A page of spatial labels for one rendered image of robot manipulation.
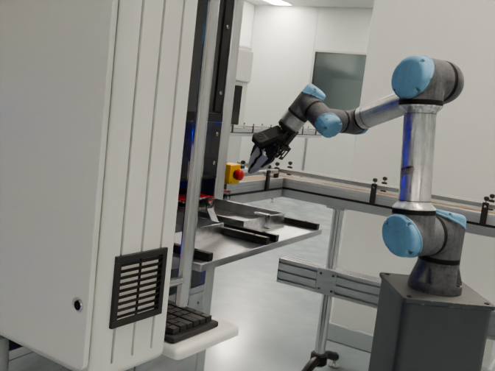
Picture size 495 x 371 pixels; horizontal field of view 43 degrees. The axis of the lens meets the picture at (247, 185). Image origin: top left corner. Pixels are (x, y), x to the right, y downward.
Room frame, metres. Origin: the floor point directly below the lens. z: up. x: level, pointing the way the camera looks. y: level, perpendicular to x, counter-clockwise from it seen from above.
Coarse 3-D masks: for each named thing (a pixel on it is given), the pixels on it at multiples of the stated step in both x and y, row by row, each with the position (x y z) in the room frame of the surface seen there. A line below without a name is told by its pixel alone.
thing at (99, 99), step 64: (0, 0) 1.06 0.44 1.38; (64, 0) 0.97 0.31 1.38; (128, 0) 0.92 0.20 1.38; (192, 0) 1.03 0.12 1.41; (0, 64) 1.05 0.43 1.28; (64, 64) 0.96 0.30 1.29; (128, 64) 0.93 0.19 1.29; (0, 128) 1.05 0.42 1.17; (64, 128) 0.96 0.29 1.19; (128, 128) 0.93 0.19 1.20; (0, 192) 1.04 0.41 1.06; (64, 192) 0.95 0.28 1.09; (128, 192) 0.94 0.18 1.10; (0, 256) 1.03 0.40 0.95; (64, 256) 0.95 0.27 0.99; (128, 256) 0.95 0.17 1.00; (0, 320) 1.03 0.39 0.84; (64, 320) 0.94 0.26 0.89; (128, 320) 0.96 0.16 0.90
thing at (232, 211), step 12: (216, 204) 2.16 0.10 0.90; (228, 204) 2.13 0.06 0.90; (240, 204) 2.11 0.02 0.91; (204, 216) 1.87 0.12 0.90; (228, 216) 2.02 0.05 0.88; (240, 216) 2.05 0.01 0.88; (252, 216) 2.07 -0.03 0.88; (264, 216) 1.92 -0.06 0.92; (276, 216) 1.98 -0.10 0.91; (252, 228) 1.85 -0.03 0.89
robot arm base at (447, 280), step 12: (420, 264) 1.74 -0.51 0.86; (432, 264) 1.72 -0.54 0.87; (444, 264) 1.71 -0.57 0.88; (456, 264) 1.72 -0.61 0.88; (420, 276) 1.73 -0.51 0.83; (432, 276) 1.70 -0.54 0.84; (444, 276) 1.70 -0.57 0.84; (456, 276) 1.71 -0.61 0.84; (420, 288) 1.71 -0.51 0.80; (432, 288) 1.69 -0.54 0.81; (444, 288) 1.69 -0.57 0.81; (456, 288) 1.70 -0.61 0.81
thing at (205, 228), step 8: (176, 216) 1.82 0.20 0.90; (176, 224) 1.81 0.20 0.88; (200, 224) 1.78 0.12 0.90; (208, 224) 1.76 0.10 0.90; (216, 224) 1.71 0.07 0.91; (176, 232) 1.55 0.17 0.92; (200, 232) 1.64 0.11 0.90; (208, 232) 1.68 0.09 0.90; (216, 232) 1.71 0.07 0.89; (176, 240) 1.55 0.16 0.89
